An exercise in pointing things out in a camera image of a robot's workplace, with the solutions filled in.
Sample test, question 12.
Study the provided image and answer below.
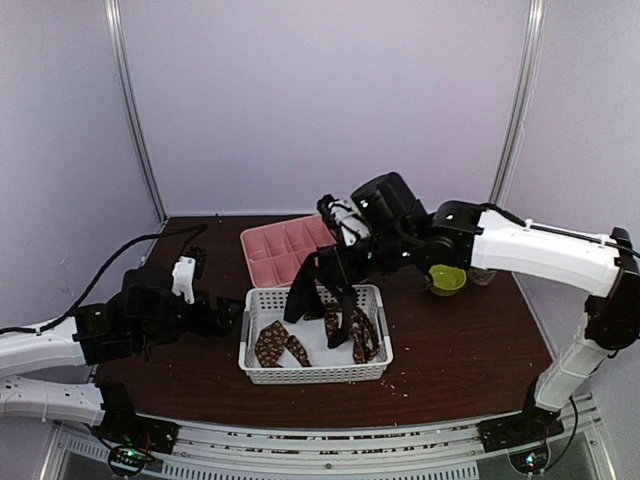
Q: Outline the left aluminium frame post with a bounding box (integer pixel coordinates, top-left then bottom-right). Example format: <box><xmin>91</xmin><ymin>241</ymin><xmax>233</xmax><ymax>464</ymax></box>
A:
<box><xmin>104</xmin><ymin>0</ymin><xmax>168</xmax><ymax>223</ymax></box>

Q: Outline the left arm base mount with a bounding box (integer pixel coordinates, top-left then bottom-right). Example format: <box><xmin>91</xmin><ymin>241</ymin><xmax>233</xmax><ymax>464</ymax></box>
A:
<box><xmin>92</xmin><ymin>415</ymin><xmax>179</xmax><ymax>454</ymax></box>

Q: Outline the white patterned mug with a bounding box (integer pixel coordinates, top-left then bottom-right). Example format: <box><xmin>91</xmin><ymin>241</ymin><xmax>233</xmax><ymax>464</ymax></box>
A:
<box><xmin>468</xmin><ymin>269</ymin><xmax>497</xmax><ymax>287</ymax></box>

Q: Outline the right aluminium frame post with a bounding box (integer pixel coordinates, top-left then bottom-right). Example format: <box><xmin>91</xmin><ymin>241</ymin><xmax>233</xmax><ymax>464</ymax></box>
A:
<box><xmin>489</xmin><ymin>0</ymin><xmax>548</xmax><ymax>207</ymax></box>

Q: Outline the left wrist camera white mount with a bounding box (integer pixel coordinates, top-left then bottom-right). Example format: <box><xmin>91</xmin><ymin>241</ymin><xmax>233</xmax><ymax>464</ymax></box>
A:
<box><xmin>171</xmin><ymin>246</ymin><xmax>207</xmax><ymax>305</ymax></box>

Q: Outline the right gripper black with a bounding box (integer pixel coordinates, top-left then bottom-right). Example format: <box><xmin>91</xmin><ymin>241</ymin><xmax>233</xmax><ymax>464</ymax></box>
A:
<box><xmin>320</xmin><ymin>227</ymin><xmax>419</xmax><ymax>287</ymax></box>

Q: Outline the white perforated plastic basket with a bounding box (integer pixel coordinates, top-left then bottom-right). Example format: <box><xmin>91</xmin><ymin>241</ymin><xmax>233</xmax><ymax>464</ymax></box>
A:
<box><xmin>238</xmin><ymin>284</ymin><xmax>394</xmax><ymax>385</ymax></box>

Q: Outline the aluminium front rail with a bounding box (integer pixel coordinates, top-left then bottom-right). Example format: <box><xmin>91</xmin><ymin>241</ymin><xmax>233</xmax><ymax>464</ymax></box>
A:
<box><xmin>52</xmin><ymin>394</ymin><xmax>604</xmax><ymax>480</ymax></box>

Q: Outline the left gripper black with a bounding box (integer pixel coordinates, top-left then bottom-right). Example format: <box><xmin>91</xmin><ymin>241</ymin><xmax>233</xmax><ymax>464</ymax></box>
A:
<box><xmin>134</xmin><ymin>288</ymin><xmax>244</xmax><ymax>350</ymax></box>

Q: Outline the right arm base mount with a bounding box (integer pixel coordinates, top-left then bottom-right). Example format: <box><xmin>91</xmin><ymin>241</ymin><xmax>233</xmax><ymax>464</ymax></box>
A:
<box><xmin>477</xmin><ymin>412</ymin><xmax>564</xmax><ymax>453</ymax></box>

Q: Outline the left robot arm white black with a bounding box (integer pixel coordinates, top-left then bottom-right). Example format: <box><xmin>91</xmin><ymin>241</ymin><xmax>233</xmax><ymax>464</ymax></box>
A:
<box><xmin>1</xmin><ymin>297</ymin><xmax>244</xmax><ymax>444</ymax></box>

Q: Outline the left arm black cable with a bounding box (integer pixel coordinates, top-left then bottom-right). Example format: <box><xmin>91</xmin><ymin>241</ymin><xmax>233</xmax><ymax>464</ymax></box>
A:
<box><xmin>0</xmin><ymin>224</ymin><xmax>209</xmax><ymax>336</ymax></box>

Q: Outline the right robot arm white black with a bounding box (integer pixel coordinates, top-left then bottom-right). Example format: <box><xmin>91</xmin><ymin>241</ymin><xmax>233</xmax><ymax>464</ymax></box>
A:
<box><xmin>317</xmin><ymin>172</ymin><xmax>639</xmax><ymax>442</ymax></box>

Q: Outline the brown patterned necktie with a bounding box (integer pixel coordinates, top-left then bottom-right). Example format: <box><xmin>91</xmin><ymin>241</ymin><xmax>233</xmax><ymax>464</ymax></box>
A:
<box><xmin>253</xmin><ymin>302</ymin><xmax>380</xmax><ymax>368</ymax></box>

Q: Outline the pink divided organizer tray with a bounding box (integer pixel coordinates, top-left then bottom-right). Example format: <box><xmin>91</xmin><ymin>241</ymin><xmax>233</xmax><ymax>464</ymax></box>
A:
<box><xmin>240</xmin><ymin>215</ymin><xmax>335</xmax><ymax>288</ymax></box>

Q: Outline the aluminium frame post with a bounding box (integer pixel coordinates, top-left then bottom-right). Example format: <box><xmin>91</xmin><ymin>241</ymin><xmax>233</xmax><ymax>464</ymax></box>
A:
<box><xmin>489</xmin><ymin>0</ymin><xmax>548</xmax><ymax>207</ymax></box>
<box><xmin>104</xmin><ymin>0</ymin><xmax>168</xmax><ymax>223</ymax></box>

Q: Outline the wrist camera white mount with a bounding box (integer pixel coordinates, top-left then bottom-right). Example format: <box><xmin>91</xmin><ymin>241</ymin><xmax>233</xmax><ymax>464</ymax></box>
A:
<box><xmin>171</xmin><ymin>246</ymin><xmax>207</xmax><ymax>305</ymax></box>
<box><xmin>316</xmin><ymin>194</ymin><xmax>371</xmax><ymax>247</ymax></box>

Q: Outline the black necktie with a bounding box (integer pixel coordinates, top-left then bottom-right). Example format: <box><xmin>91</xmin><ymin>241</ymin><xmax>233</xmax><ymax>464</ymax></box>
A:
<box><xmin>284</xmin><ymin>247</ymin><xmax>357</xmax><ymax>349</ymax></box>

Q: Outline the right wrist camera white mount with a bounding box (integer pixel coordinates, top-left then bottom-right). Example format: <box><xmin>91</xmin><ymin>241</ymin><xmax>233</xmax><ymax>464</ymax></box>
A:
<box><xmin>316</xmin><ymin>194</ymin><xmax>371</xmax><ymax>247</ymax></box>

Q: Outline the green plastic bowl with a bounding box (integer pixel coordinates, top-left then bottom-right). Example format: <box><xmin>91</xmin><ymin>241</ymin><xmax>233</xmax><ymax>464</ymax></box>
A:
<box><xmin>427</xmin><ymin>265</ymin><xmax>467</xmax><ymax>297</ymax></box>

